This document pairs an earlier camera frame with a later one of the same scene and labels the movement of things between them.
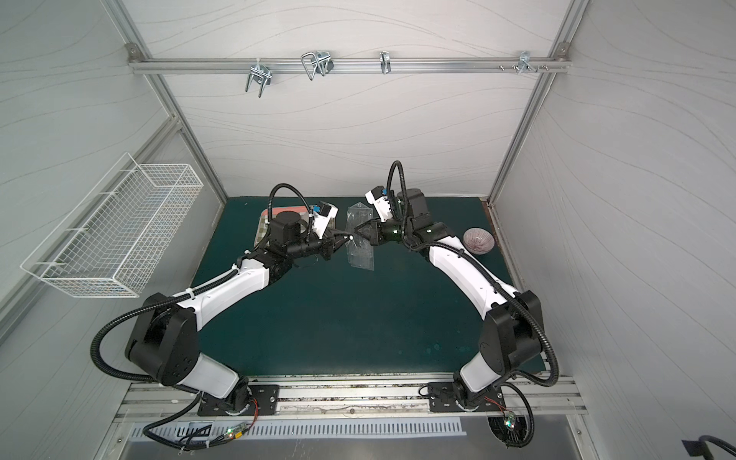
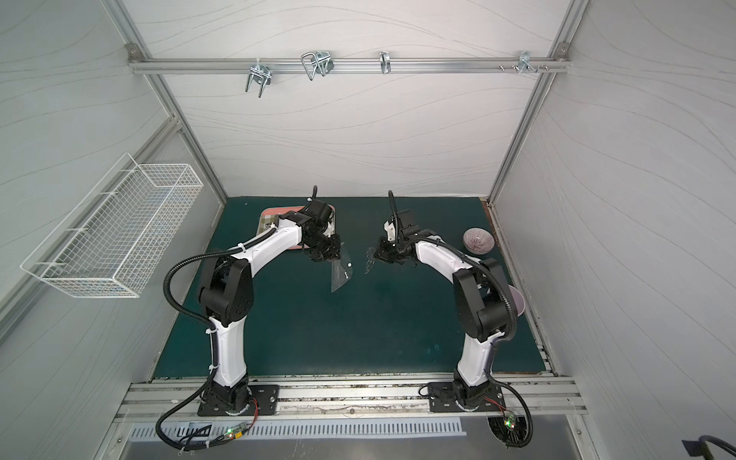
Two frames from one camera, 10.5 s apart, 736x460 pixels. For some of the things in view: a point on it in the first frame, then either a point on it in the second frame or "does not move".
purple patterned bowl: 478,241 does not move
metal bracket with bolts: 525,62 does not move
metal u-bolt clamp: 323,63 does not move
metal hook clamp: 261,74 does not move
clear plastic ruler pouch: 359,247 to 341,270
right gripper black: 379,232 to 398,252
